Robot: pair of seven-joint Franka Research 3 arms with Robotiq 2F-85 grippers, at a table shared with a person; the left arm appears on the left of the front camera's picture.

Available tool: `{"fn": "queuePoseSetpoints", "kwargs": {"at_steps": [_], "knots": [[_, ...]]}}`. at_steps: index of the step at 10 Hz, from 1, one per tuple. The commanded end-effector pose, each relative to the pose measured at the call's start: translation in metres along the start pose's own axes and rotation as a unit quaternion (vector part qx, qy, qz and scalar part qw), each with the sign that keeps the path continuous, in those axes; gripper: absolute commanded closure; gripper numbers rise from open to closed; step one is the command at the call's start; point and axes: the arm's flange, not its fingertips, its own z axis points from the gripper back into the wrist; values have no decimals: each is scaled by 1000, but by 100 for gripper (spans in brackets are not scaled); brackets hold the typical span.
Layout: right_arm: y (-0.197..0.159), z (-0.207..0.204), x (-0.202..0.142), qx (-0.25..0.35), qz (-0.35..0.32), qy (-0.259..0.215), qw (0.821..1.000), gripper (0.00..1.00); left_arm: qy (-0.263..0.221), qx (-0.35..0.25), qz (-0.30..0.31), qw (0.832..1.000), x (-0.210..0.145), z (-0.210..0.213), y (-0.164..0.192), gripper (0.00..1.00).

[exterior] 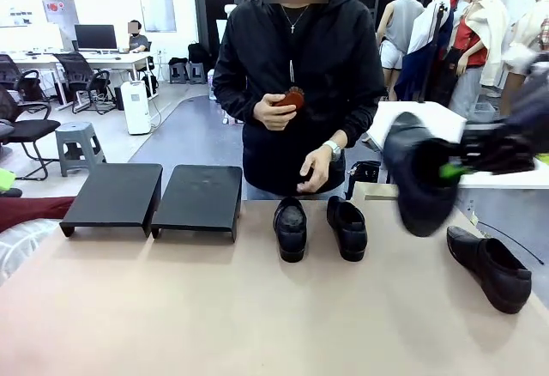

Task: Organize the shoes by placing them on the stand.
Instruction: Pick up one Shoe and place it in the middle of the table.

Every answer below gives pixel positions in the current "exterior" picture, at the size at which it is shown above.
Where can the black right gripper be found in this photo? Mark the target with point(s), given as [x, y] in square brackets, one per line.
[497, 148]

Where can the black leather loafer shoe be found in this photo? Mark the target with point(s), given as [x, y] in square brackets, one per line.
[349, 234]
[484, 260]
[412, 204]
[291, 238]

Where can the brown wooden shoe brush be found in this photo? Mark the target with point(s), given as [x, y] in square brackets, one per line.
[295, 99]

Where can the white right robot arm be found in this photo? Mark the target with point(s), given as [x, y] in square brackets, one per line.
[532, 101]

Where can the person's left forearm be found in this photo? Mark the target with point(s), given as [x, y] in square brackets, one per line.
[364, 114]

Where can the person's right forearm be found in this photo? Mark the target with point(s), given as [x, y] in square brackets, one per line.
[233, 92]

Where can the black metal shoe stand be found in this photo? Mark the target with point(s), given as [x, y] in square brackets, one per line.
[111, 195]
[197, 200]

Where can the person's left hand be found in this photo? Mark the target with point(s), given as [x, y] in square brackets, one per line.
[319, 167]

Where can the person's right hand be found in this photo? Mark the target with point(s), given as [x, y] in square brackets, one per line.
[270, 114]

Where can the white side table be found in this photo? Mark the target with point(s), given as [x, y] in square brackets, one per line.
[437, 114]

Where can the grey plastic crate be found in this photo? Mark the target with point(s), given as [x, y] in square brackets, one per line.
[484, 112]

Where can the beige wooden board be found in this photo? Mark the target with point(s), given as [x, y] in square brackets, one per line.
[381, 191]

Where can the silver wristwatch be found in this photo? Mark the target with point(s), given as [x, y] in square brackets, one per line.
[333, 149]

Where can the mannequin in red top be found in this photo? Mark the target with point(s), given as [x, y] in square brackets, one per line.
[467, 45]

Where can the mannequin with white blue garment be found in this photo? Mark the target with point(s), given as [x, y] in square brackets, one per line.
[429, 45]

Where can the mannequin in cream jacket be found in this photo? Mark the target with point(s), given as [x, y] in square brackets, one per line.
[493, 37]

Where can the mannequin in grey tank top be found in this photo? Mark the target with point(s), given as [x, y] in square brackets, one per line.
[401, 20]

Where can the mannequin with bucket hat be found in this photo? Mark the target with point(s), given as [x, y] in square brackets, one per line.
[527, 24]

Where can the person in black jacket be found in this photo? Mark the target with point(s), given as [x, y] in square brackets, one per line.
[300, 71]

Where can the silver zipper pull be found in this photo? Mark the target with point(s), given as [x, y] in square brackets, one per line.
[292, 71]

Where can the white equipment cart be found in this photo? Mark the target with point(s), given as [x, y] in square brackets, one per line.
[212, 86]

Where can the small grey plastic stool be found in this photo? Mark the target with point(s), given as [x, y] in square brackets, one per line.
[178, 73]
[196, 72]

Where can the black backpack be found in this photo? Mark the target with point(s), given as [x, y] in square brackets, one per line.
[198, 53]

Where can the white air purifier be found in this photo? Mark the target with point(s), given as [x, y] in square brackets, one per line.
[135, 105]

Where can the seated person at desk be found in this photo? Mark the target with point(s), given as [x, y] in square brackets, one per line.
[138, 41]

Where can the white office desk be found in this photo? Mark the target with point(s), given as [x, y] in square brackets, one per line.
[120, 59]

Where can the black computer monitor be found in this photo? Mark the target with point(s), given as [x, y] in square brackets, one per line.
[95, 37]

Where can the black mesh office chair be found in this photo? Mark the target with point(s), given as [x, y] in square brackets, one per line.
[81, 75]
[25, 129]
[17, 75]

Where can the dark red cloth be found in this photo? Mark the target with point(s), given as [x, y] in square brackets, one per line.
[30, 213]

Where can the white plastic wrap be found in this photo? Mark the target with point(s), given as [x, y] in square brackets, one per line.
[21, 247]

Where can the black metal bracket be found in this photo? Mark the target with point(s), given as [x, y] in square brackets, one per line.
[364, 176]

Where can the grey wall poster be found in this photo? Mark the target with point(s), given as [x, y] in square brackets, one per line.
[157, 7]

